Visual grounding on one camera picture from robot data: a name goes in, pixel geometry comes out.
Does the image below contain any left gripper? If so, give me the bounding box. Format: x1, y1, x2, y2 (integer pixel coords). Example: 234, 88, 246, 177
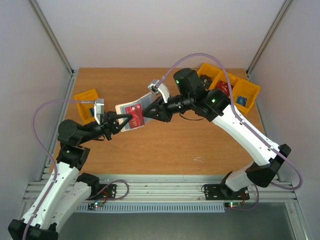
78, 111, 133, 145

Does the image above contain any beige card holder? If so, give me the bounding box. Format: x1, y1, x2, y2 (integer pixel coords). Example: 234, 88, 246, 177
115, 93, 155, 132

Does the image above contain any teal credit card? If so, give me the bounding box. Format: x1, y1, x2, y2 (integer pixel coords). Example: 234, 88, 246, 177
89, 107, 95, 117

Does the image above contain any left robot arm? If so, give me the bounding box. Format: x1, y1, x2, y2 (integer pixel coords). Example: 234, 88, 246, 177
8, 111, 133, 240

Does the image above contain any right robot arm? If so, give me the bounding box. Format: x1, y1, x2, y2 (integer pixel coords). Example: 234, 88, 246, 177
142, 68, 291, 200

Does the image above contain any black cards stack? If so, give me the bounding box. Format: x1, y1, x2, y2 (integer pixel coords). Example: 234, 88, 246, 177
199, 74, 213, 89

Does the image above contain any yellow bin with black cards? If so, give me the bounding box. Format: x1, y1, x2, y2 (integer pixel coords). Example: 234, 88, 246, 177
197, 63, 223, 90

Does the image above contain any yellow bin with red cards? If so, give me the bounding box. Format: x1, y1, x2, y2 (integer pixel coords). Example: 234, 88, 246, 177
208, 70, 240, 97

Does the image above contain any red cards stack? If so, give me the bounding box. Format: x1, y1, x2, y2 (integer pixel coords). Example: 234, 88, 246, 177
215, 80, 230, 97

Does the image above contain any blue card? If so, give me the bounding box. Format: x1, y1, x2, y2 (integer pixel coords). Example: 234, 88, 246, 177
236, 95, 247, 107

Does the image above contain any yellow bin with blue card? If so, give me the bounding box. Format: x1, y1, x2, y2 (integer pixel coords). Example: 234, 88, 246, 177
232, 78, 261, 114

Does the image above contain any single yellow bin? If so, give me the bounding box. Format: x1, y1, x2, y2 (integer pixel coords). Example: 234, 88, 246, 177
74, 88, 99, 125

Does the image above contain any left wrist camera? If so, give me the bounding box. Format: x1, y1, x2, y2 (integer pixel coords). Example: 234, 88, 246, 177
93, 98, 105, 125

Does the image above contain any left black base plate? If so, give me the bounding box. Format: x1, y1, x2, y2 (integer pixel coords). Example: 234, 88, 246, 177
88, 184, 117, 201

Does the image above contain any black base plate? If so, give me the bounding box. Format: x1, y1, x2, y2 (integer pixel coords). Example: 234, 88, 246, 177
201, 184, 250, 201
88, 184, 117, 201

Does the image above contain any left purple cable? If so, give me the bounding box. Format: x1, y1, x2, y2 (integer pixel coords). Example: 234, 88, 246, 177
21, 99, 130, 240

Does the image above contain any purple cable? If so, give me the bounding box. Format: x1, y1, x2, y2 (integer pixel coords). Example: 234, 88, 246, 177
21, 99, 130, 240
157, 52, 303, 212

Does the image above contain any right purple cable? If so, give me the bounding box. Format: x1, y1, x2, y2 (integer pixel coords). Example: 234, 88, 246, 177
157, 52, 303, 212

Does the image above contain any grey slotted cable duct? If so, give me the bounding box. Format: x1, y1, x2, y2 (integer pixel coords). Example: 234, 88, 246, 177
75, 202, 225, 214

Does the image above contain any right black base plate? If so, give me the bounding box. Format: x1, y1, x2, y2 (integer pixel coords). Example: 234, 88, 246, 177
201, 184, 250, 201

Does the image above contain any aluminium rail frame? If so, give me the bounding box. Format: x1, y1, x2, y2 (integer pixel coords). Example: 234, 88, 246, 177
9, 67, 312, 240

